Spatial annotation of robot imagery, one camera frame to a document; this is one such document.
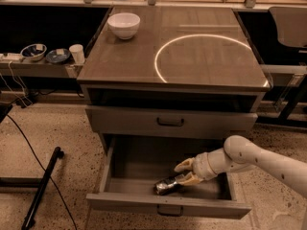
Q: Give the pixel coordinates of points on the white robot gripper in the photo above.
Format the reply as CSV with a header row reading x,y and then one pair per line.
x,y
200,166

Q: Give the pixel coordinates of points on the blue white small bowl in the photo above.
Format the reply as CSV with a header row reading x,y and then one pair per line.
x,y
34,52

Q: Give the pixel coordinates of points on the grey drawer cabinet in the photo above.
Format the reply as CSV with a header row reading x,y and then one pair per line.
x,y
193,59

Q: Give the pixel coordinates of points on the silver redbull can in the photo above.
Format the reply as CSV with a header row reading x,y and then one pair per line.
x,y
166,186

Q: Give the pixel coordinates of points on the white paper cup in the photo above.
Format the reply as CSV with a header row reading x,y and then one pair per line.
x,y
77,53

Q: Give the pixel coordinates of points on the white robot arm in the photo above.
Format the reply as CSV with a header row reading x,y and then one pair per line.
x,y
238,155

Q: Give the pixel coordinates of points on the white power strip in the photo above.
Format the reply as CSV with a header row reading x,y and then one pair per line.
x,y
10,57

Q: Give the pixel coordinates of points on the closed upper drawer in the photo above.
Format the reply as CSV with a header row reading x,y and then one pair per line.
x,y
168,122

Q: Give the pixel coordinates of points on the white ceramic bowl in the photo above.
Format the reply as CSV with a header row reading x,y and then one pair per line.
x,y
124,24

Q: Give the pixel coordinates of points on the open bottom drawer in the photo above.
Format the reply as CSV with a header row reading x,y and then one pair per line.
x,y
136,165

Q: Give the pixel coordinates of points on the grey side shelf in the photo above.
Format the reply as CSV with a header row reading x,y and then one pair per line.
x,y
41,69

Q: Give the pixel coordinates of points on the black metal stand leg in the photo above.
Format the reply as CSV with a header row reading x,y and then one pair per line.
x,y
29,220

